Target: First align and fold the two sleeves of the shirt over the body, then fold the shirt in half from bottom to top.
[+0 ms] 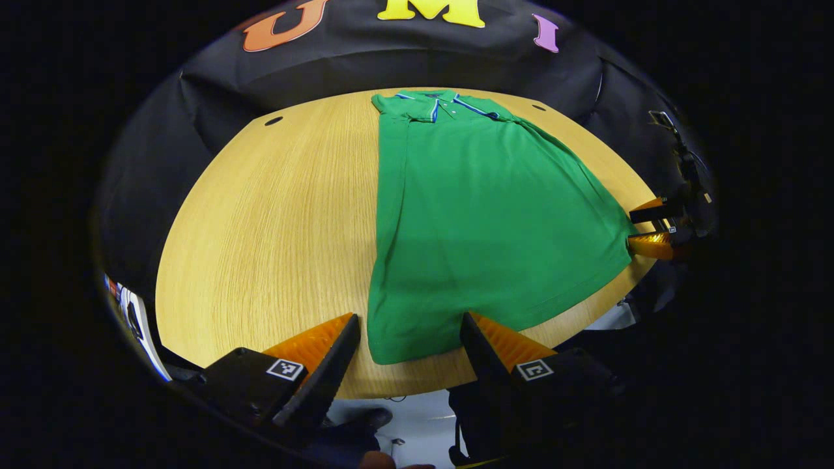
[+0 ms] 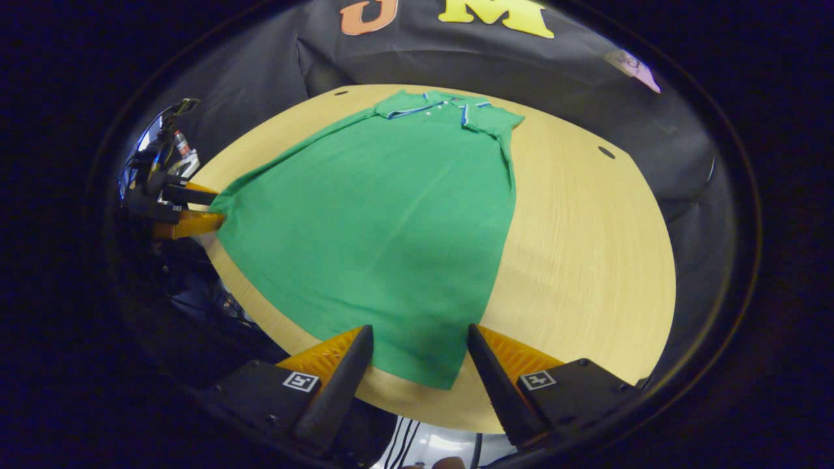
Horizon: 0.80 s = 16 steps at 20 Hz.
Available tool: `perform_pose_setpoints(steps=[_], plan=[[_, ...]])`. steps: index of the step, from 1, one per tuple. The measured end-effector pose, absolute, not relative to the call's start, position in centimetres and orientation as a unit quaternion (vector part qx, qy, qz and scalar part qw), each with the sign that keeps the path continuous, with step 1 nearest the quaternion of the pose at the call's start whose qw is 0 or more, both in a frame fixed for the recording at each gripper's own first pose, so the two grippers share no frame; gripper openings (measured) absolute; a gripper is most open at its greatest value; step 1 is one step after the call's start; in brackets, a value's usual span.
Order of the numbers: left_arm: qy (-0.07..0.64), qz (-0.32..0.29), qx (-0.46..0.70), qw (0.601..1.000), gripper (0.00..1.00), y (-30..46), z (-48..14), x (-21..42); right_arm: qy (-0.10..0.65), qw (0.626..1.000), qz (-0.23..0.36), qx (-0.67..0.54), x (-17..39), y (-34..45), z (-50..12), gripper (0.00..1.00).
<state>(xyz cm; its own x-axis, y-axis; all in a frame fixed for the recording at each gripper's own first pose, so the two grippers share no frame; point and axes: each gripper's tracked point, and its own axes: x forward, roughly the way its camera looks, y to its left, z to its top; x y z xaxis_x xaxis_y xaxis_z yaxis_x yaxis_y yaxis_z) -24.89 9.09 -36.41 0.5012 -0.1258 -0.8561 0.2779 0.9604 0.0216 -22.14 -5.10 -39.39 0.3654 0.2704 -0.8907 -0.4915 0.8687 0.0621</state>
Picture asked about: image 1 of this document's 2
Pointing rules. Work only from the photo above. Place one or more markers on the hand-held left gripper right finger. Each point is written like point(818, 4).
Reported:
point(485, 355)

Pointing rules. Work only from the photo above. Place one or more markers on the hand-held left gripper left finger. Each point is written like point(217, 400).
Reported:
point(326, 371)

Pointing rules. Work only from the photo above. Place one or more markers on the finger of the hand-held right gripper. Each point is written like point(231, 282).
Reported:
point(655, 212)
point(651, 246)

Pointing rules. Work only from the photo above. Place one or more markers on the green T-shirt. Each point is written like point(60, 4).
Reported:
point(488, 228)

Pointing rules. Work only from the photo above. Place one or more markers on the white printed board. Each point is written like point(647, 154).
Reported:
point(133, 312)

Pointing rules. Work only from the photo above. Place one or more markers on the black backdrop cloth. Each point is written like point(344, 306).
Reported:
point(391, 58)

